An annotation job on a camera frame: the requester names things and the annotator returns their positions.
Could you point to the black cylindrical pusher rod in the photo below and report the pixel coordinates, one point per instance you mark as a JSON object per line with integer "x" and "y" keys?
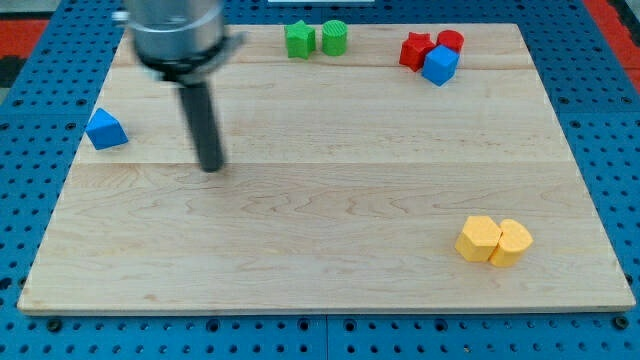
{"x": 200, "y": 116}

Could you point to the yellow hexagon block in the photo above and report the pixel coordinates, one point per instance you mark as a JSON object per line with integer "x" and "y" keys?
{"x": 478, "y": 238}

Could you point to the yellow heart block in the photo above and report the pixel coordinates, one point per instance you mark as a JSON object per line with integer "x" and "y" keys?
{"x": 513, "y": 243}

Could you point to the green cylinder block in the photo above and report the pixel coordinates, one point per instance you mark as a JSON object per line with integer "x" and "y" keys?
{"x": 334, "y": 37}

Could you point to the red cylinder block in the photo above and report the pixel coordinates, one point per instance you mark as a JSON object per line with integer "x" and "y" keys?
{"x": 451, "y": 39}

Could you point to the blue cube block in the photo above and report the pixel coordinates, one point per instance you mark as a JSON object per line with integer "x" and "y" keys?
{"x": 440, "y": 65}

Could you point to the red star block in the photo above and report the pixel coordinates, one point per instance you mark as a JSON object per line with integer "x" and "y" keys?
{"x": 414, "y": 49}

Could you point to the blue triangle block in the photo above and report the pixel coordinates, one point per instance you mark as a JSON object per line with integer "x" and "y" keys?
{"x": 105, "y": 131}

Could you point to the light wooden board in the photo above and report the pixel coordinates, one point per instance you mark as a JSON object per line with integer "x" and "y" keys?
{"x": 347, "y": 183}

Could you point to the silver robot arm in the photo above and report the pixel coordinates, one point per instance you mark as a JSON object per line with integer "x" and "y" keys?
{"x": 184, "y": 41}

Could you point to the green star block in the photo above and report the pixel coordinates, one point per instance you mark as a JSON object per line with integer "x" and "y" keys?
{"x": 300, "y": 40}

